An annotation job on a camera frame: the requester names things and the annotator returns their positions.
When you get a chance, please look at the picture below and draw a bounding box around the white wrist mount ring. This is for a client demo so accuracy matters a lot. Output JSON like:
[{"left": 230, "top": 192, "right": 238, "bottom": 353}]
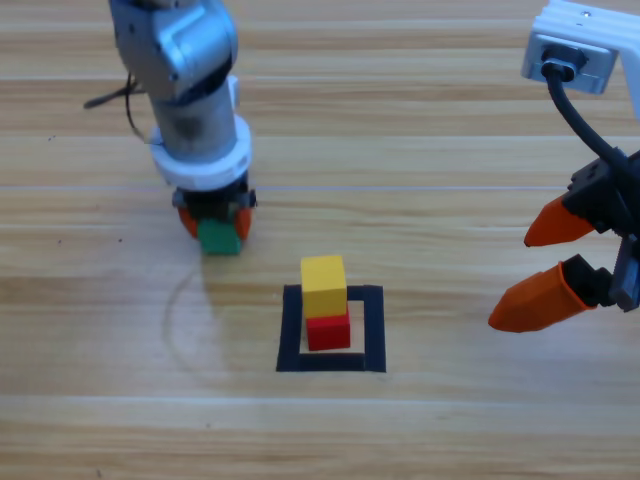
[{"left": 149, "top": 115, "right": 254, "bottom": 192}]

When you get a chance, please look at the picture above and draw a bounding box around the thin black arm wire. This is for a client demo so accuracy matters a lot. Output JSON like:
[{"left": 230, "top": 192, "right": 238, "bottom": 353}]
[{"left": 123, "top": 73, "right": 154, "bottom": 146}]

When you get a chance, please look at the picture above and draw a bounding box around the red cube block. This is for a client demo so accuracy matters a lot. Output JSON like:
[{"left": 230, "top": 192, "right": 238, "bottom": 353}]
[{"left": 305, "top": 309, "right": 352, "bottom": 352}]

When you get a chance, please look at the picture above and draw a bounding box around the black tape square outline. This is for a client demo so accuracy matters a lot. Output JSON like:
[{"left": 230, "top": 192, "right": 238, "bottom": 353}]
[{"left": 275, "top": 283, "right": 388, "bottom": 374}]

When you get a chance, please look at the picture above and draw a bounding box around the green cube block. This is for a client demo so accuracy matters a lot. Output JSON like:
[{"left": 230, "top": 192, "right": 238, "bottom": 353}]
[{"left": 197, "top": 218, "right": 244, "bottom": 256}]

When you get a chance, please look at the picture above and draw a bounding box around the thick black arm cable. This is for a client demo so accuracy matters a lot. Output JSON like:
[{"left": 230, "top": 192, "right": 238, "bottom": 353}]
[
  {"left": 83, "top": 82, "right": 147, "bottom": 110},
  {"left": 540, "top": 58, "right": 629, "bottom": 164}
]

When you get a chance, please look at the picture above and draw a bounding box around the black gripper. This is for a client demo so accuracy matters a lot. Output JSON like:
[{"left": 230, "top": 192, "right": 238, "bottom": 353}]
[
  {"left": 487, "top": 148, "right": 640, "bottom": 335},
  {"left": 172, "top": 172, "right": 259, "bottom": 241}
]

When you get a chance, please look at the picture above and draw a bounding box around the yellow cube block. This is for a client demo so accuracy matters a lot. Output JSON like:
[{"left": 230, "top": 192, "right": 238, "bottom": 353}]
[{"left": 299, "top": 255, "right": 349, "bottom": 320}]

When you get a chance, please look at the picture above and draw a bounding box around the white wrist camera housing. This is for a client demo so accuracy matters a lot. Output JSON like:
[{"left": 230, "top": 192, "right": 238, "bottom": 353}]
[{"left": 519, "top": 0, "right": 640, "bottom": 124}]

